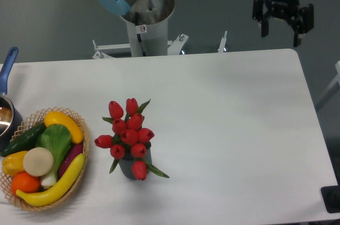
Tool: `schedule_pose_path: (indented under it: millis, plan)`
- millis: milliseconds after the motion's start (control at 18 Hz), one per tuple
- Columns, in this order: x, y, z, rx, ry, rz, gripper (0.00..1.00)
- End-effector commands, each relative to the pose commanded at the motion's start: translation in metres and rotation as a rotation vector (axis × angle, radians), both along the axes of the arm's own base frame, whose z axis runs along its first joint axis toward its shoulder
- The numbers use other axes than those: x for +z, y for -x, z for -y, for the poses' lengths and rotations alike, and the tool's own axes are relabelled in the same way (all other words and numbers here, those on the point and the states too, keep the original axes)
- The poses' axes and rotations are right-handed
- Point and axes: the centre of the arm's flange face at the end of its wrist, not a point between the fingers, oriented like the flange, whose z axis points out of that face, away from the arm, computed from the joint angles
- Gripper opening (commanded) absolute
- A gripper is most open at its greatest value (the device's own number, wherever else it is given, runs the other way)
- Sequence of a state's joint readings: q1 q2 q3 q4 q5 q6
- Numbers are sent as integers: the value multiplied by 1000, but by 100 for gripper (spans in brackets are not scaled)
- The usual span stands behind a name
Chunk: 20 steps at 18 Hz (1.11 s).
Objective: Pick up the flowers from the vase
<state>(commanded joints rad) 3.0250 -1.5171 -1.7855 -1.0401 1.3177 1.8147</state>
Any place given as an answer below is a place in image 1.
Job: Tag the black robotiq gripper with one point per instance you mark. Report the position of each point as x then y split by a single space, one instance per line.
300 18

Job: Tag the red tulip bouquet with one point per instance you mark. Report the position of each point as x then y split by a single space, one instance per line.
129 136

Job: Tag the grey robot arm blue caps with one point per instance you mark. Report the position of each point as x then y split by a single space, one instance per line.
150 12

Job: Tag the dark grey ribbed vase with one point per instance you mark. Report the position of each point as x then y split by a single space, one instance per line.
128 160

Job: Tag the black device at edge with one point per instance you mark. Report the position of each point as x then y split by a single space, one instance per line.
330 196

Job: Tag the purple sweet potato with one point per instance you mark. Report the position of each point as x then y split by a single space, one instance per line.
73 152

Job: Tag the short yellow squash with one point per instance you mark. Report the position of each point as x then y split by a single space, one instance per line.
57 117

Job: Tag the green bok choy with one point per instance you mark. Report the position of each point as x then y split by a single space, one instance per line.
56 138

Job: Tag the woven wicker basket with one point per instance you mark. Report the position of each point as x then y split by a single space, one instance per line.
34 120

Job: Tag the long yellow squash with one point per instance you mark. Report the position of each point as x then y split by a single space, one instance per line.
57 191

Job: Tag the green cucumber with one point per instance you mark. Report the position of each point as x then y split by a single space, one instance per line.
25 141

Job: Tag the beige round onion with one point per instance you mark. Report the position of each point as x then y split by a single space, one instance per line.
38 161

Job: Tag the yellow bell pepper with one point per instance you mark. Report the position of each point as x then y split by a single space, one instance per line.
13 163

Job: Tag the orange fruit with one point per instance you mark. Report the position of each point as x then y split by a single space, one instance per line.
25 182

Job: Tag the white frame at right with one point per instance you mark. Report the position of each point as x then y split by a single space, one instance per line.
331 89

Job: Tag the white metal base frame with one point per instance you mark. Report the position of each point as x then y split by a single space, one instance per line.
174 47

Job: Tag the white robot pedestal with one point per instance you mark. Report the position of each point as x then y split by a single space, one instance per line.
148 36

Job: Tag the blue handled saucepan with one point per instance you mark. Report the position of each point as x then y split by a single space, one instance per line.
11 119

